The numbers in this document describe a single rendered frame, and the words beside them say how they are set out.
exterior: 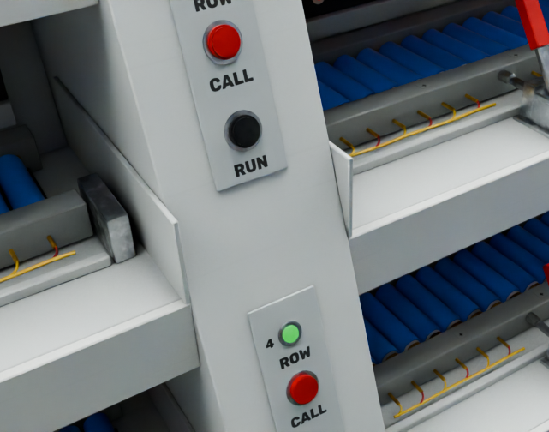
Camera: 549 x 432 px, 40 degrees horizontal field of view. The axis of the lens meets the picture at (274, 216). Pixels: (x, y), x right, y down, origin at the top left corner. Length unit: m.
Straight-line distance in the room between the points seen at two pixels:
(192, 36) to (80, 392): 0.18
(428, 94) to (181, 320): 0.23
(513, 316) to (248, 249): 0.28
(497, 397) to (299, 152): 0.27
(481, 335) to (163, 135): 0.32
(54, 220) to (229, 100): 0.12
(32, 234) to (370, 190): 0.19
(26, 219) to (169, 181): 0.09
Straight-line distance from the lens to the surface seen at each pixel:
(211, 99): 0.36
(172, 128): 0.36
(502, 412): 0.57
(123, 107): 0.37
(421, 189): 0.45
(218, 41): 0.36
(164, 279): 0.39
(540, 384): 0.60
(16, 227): 0.41
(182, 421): 0.50
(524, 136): 0.52
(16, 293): 0.40
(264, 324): 0.40
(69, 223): 0.42
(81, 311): 0.39
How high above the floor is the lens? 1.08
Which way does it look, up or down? 19 degrees down
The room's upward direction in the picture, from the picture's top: 13 degrees counter-clockwise
